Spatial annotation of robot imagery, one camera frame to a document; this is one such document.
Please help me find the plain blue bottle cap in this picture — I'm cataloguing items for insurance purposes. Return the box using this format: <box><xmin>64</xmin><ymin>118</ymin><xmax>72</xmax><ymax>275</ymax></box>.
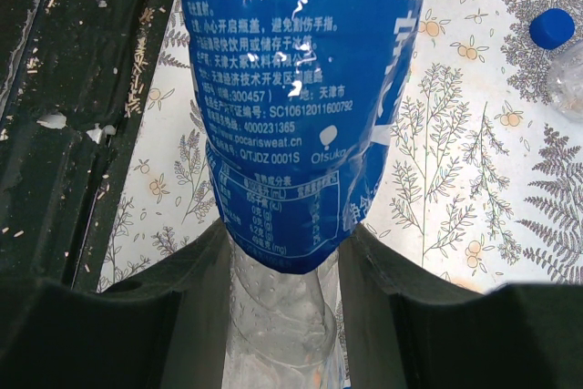
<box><xmin>529</xmin><ymin>8</ymin><xmax>575</xmax><ymax>50</ymax></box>

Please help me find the blue label water bottle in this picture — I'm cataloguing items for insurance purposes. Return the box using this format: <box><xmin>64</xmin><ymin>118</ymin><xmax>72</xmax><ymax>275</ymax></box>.
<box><xmin>181</xmin><ymin>0</ymin><xmax>423</xmax><ymax>388</ymax></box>

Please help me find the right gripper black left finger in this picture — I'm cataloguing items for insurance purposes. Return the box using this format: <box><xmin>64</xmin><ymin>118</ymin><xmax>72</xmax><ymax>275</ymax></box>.
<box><xmin>1</xmin><ymin>221</ymin><xmax>230</xmax><ymax>388</ymax></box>

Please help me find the clear bottle blue cap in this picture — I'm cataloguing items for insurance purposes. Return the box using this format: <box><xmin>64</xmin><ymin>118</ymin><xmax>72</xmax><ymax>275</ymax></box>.
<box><xmin>547</xmin><ymin>41</ymin><xmax>582</xmax><ymax>124</ymax></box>

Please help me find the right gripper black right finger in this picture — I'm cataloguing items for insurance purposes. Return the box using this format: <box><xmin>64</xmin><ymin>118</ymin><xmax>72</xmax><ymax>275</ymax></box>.
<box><xmin>339</xmin><ymin>226</ymin><xmax>582</xmax><ymax>388</ymax></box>

